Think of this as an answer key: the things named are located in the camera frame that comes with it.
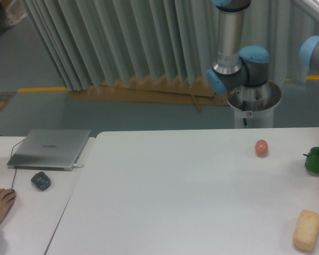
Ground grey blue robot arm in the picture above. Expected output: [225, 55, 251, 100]
[206, 1, 319, 129]

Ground white laptop cable plug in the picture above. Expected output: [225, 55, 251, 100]
[73, 164, 84, 168]

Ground bare human hand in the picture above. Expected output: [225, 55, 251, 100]
[0, 189, 16, 224]

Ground silver closed laptop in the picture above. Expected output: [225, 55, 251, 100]
[7, 129, 91, 171]

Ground brown cardboard sheet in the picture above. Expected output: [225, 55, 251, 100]
[68, 75, 228, 111]

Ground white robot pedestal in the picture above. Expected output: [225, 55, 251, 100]
[228, 81, 282, 129]

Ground black mouse cable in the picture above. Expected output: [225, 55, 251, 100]
[0, 134, 27, 190]

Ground brown egg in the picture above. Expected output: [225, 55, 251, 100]
[255, 139, 268, 157]

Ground beige bread loaf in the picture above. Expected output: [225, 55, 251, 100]
[292, 210, 319, 252]

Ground yellow floor tape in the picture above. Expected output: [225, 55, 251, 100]
[18, 87, 68, 92]

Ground green bell pepper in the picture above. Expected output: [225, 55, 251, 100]
[304, 147, 319, 176]

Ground grey pleated curtain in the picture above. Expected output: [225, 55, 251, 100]
[22, 1, 319, 91]

